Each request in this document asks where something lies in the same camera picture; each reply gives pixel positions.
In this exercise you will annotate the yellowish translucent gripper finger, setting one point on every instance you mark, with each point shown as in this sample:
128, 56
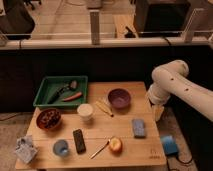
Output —
157, 111

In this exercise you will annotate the blue sponge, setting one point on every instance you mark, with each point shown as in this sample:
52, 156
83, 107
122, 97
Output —
138, 128

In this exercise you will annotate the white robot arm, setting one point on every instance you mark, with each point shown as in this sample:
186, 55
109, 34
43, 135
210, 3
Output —
171, 78

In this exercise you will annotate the purple bowl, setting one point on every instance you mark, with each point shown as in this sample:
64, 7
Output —
119, 98

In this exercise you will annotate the brown bowl with food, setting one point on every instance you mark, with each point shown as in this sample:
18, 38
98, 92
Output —
48, 119

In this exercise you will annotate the blue box on floor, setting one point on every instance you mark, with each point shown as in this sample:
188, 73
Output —
169, 145

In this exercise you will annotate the peach fruit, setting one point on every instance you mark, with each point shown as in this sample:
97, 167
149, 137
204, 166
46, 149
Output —
115, 145

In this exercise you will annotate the white cup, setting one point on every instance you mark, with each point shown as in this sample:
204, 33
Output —
85, 111

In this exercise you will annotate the red chili pepper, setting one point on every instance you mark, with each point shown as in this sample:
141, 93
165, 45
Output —
73, 97

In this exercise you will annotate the black rectangular block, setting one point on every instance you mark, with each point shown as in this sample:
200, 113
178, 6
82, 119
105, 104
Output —
79, 141

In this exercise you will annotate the black cabinet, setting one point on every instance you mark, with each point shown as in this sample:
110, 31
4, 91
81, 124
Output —
160, 15

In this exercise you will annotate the green plastic tray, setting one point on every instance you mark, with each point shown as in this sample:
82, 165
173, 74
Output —
51, 84

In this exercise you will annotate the blue translucent cup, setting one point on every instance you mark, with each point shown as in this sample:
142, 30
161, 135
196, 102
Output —
61, 148

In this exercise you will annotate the crumpled blue cloth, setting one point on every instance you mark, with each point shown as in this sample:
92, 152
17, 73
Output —
25, 149

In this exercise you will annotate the black office chair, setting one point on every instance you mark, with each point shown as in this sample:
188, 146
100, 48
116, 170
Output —
15, 19

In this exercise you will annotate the black handled brush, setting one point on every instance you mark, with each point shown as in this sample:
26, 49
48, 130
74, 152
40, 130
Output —
72, 85

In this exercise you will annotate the metal railing frame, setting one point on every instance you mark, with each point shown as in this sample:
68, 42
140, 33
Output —
96, 40

